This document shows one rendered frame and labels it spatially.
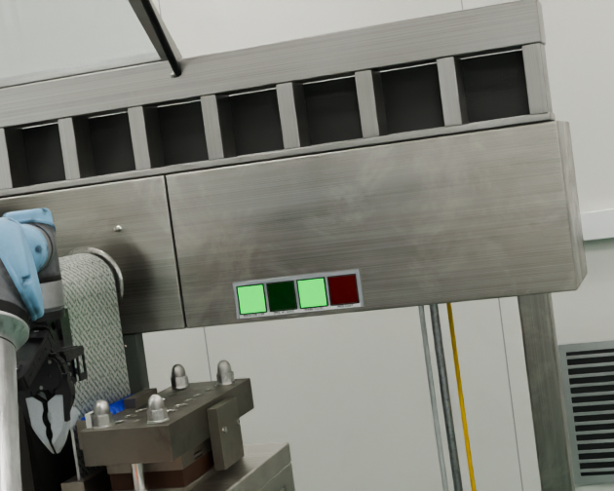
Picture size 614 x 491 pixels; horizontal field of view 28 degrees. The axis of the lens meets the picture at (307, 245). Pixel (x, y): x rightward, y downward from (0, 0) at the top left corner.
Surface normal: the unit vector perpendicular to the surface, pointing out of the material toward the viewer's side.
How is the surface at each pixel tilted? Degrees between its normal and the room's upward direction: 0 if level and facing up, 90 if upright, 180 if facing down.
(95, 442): 90
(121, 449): 90
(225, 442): 90
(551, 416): 90
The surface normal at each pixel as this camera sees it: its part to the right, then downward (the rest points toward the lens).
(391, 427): -0.29, 0.09
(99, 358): 0.95, -0.11
